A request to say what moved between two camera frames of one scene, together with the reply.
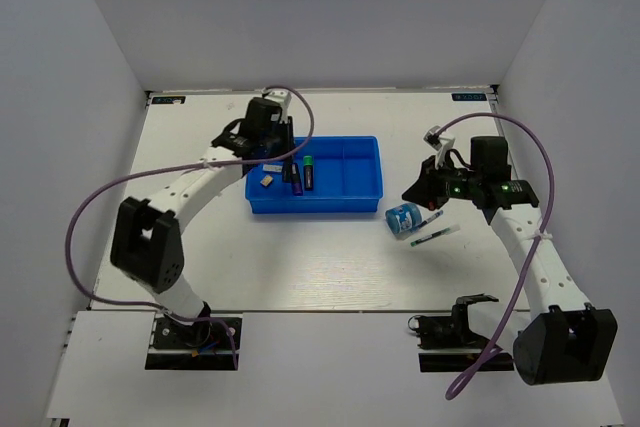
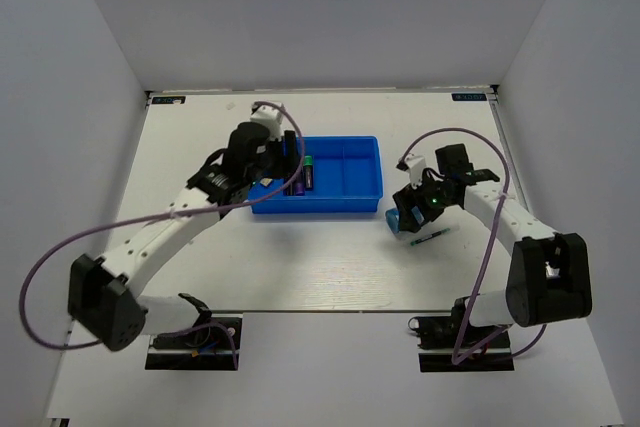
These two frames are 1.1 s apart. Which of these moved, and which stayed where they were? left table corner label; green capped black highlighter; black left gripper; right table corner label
Moved: black left gripper
Stayed: green capped black highlighter; right table corner label; left table corner label
